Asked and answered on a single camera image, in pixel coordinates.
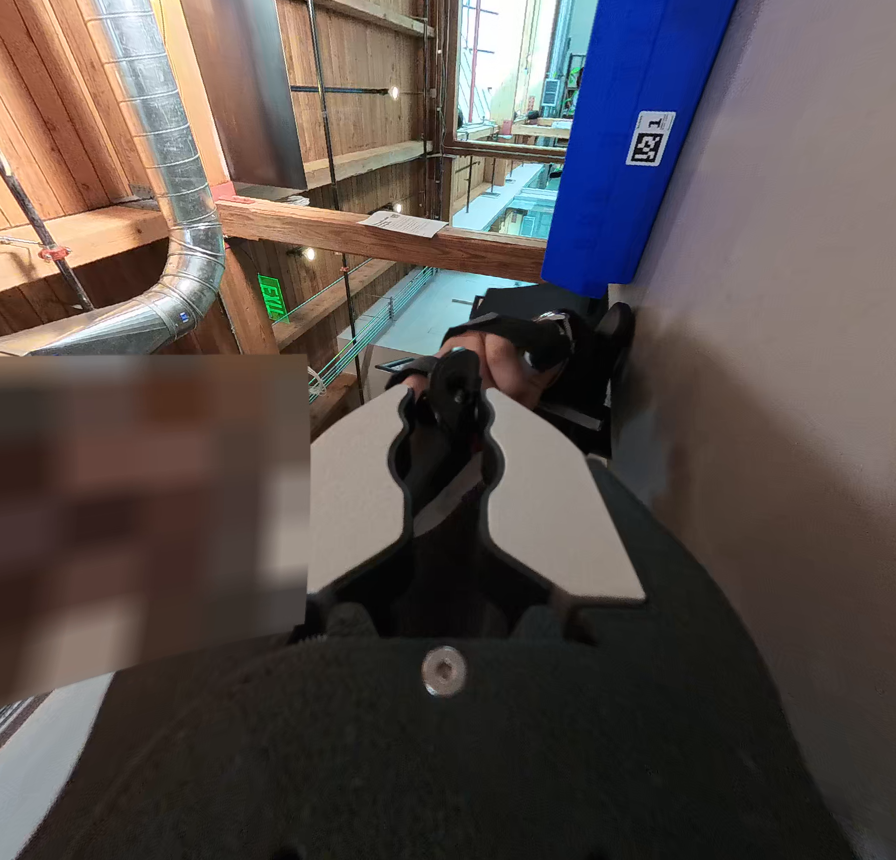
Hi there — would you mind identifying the blue plastic bin with tag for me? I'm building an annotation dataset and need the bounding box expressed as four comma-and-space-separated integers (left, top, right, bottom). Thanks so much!
541, 0, 753, 300

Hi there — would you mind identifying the paper notice on post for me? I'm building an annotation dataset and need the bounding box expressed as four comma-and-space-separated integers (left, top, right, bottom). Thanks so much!
358, 210, 449, 239

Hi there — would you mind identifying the green exit sign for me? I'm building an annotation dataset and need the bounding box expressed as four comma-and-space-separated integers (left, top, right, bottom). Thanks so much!
258, 274, 291, 324

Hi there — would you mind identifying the wooden post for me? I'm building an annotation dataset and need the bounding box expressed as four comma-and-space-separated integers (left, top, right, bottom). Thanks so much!
217, 198, 547, 283

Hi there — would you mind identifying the silver air duct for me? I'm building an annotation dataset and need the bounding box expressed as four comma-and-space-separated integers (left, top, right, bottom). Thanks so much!
0, 0, 226, 357

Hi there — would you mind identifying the black remote control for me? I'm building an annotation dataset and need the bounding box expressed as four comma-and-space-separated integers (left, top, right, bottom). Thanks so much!
400, 412, 485, 525

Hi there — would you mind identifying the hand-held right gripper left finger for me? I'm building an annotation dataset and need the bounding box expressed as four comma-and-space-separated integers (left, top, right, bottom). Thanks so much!
310, 387, 414, 595

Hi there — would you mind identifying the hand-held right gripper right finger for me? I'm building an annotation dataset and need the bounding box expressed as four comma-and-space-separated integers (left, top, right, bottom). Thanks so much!
482, 387, 646, 612

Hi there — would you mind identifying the person's left hand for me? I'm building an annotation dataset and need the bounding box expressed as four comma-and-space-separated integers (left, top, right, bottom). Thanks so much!
482, 331, 557, 409

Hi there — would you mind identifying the silver bracelet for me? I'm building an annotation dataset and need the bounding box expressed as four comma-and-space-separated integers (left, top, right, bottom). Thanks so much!
535, 310, 576, 351

